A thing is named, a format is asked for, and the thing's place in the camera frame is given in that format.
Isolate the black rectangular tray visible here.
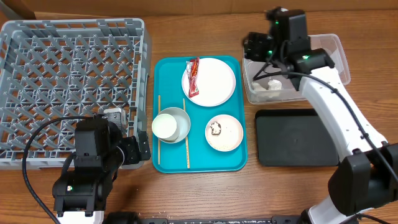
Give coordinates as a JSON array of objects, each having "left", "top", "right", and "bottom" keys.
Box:
[{"left": 255, "top": 109, "right": 339, "bottom": 167}]

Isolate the wooden chopstick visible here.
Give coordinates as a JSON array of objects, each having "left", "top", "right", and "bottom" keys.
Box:
[
  {"left": 157, "top": 95, "right": 161, "bottom": 165},
  {"left": 183, "top": 98, "right": 190, "bottom": 169}
]

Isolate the red snack wrapper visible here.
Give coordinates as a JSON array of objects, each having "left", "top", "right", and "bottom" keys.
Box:
[{"left": 187, "top": 57, "right": 200, "bottom": 98}]

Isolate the large white round plate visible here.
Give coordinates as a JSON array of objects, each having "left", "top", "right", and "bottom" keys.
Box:
[{"left": 182, "top": 58, "right": 236, "bottom": 107}]

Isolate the grey round bowl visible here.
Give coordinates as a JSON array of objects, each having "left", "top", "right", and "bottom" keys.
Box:
[{"left": 160, "top": 107, "right": 190, "bottom": 144}]

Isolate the clear plastic waste bin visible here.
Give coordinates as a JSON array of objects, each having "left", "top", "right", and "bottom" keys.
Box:
[{"left": 243, "top": 34, "right": 351, "bottom": 105}]

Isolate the teal serving tray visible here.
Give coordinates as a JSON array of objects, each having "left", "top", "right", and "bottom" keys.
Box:
[{"left": 152, "top": 55, "right": 248, "bottom": 174}]

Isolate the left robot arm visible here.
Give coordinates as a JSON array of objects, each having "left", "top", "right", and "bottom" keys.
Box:
[{"left": 52, "top": 117, "right": 151, "bottom": 223}]

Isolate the small pink bowl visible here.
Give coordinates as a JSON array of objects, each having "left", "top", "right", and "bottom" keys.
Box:
[{"left": 205, "top": 114, "right": 244, "bottom": 152}]

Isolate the grey plastic dish rack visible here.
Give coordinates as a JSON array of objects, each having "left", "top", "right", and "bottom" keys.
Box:
[{"left": 1, "top": 18, "right": 152, "bottom": 170}]

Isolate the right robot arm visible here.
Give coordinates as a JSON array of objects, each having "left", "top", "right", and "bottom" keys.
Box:
[{"left": 243, "top": 7, "right": 397, "bottom": 223}]

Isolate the white paper cup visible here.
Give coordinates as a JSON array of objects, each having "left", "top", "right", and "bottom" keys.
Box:
[{"left": 152, "top": 113, "right": 179, "bottom": 141}]

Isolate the brown food scrap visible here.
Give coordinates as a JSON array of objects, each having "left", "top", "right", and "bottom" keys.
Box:
[{"left": 210, "top": 121, "right": 221, "bottom": 136}]

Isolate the white napkin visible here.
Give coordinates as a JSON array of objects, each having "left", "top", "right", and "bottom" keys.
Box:
[{"left": 251, "top": 80, "right": 282, "bottom": 91}]

